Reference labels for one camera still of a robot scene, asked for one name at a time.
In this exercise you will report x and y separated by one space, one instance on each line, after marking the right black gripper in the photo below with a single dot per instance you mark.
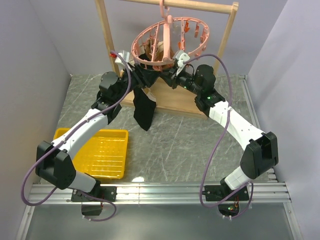
172 79

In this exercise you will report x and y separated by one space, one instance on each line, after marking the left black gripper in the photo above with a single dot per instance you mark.
145 78

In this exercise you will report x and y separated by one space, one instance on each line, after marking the black underwear beige waistband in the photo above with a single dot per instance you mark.
145 104

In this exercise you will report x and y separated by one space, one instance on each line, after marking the pink round clip hanger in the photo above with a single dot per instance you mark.
173 32

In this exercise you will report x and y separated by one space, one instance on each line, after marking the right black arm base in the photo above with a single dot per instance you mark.
230 199

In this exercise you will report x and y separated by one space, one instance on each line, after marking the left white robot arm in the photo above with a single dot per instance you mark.
55 159

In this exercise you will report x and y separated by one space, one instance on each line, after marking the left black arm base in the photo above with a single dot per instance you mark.
92 203

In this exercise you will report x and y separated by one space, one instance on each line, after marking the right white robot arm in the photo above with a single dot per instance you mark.
260 148

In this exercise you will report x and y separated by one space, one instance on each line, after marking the brown underwear on hanger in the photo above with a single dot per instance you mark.
158 56

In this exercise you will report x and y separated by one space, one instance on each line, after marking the wooden hanging rack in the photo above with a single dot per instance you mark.
179 101

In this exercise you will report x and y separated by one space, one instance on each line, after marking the yellow plastic tray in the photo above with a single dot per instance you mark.
103 156

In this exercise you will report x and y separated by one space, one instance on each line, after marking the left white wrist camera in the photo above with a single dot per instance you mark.
122 59

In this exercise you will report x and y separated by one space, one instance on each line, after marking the aluminium mounting rail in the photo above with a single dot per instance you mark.
164 211

